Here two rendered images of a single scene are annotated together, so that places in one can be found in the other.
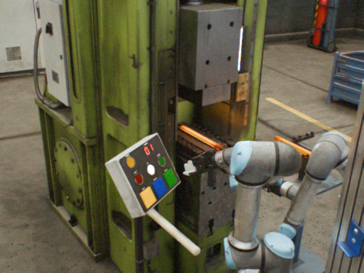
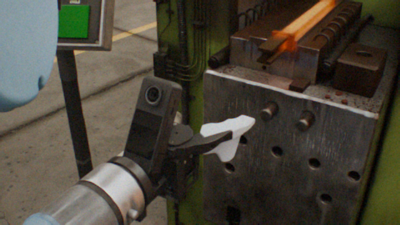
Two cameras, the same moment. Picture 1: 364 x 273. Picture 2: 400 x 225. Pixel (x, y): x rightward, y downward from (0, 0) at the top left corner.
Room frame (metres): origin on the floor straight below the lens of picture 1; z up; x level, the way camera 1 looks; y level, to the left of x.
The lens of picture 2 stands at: (1.77, -0.90, 1.30)
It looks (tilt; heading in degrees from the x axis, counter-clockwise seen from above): 31 degrees down; 68
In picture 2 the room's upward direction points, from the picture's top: straight up
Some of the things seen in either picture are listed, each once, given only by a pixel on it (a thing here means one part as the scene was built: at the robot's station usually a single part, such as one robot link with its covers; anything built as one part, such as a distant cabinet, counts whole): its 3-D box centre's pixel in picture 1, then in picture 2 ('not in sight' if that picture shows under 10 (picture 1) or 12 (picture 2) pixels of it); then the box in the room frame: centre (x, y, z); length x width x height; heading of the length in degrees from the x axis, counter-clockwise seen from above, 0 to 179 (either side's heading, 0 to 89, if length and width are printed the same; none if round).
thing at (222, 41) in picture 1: (200, 40); not in sight; (2.41, -0.10, 1.56); 0.42 x 0.39 x 0.40; 37
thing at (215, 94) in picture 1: (193, 84); not in sight; (2.38, -0.06, 1.32); 0.42 x 0.20 x 0.10; 37
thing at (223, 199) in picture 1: (195, 176); (312, 122); (2.42, -0.10, 0.69); 0.56 x 0.38 x 0.45; 37
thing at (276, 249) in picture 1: (276, 253); not in sight; (1.32, -0.37, 0.98); 0.13 x 0.12 x 0.14; 91
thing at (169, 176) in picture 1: (169, 178); (74, 22); (1.84, 0.05, 1.01); 0.07 x 0.05 x 0.07; 152
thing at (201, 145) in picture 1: (191, 141); (304, 27); (2.38, -0.06, 0.96); 0.42 x 0.20 x 0.09; 37
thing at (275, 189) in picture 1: (274, 183); (154, 165); (1.87, -0.48, 0.97); 0.12 x 0.08 x 0.09; 37
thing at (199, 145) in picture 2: not in sight; (199, 139); (1.94, -0.47, 0.99); 0.09 x 0.05 x 0.02; 1
